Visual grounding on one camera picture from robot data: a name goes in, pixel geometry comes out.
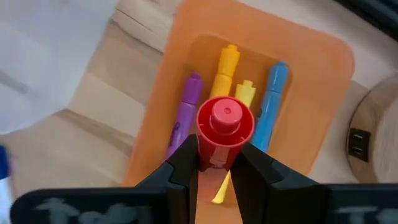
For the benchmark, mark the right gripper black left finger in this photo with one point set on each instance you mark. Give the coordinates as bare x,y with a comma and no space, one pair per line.
180,193

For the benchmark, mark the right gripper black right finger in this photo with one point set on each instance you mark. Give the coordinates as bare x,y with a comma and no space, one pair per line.
258,193

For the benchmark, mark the red highlighter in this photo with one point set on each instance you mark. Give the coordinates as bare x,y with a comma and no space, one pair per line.
225,124

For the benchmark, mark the blue highlighter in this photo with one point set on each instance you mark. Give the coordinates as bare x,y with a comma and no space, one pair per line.
272,102

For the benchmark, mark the yellow highlighter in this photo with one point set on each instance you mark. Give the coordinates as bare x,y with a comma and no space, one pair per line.
245,93

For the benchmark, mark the orange-yellow highlighter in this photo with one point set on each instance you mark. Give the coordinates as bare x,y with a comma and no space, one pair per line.
227,68

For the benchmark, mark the thin white marker blue cap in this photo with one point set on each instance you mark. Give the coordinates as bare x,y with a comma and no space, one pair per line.
3,161

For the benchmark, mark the purple highlighter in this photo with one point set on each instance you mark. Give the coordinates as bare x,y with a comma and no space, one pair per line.
186,112

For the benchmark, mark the orange translucent plastic bin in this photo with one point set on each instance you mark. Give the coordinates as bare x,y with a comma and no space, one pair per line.
311,77

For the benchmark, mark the white shade wooden base lamp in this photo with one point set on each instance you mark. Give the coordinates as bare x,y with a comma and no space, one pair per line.
379,130

